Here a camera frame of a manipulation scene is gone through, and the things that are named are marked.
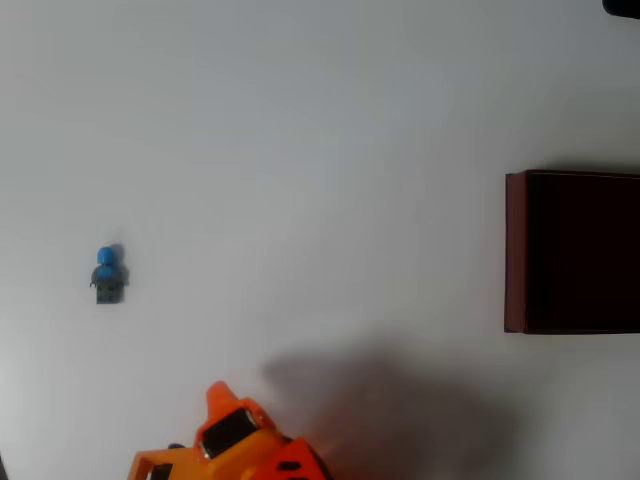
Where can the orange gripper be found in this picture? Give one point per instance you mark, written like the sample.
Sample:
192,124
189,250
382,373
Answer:
226,434

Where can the blue-headed toy minifigure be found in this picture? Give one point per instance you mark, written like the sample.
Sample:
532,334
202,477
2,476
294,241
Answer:
107,280

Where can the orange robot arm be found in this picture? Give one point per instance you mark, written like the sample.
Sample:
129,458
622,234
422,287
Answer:
240,432

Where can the dark red open box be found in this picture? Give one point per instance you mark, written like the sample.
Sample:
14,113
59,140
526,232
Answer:
580,255

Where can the black object at picture corner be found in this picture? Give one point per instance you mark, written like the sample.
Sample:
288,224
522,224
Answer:
624,7

